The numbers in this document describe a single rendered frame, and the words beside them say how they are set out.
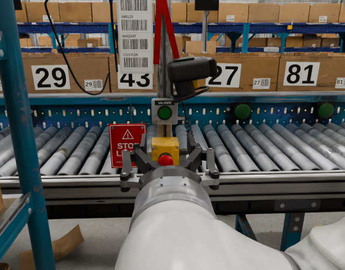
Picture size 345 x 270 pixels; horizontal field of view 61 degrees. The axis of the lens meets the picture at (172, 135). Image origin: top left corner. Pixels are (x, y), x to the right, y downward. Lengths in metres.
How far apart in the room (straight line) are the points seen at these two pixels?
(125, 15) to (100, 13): 5.22
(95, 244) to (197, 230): 1.64
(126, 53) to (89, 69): 0.65
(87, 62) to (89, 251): 1.03
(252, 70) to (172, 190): 1.19
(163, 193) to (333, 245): 0.15
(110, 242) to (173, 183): 1.55
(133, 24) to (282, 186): 0.62
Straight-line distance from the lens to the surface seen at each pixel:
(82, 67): 1.41
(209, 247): 0.22
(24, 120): 0.41
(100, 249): 1.82
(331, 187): 1.02
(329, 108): 1.54
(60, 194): 0.93
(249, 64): 1.43
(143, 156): 0.46
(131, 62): 0.77
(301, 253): 0.29
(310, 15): 6.57
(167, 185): 0.30
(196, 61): 0.71
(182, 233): 0.22
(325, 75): 1.58
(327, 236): 0.28
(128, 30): 0.77
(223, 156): 1.02
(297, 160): 1.08
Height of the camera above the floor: 1.14
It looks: 19 degrees down
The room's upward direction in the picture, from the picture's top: straight up
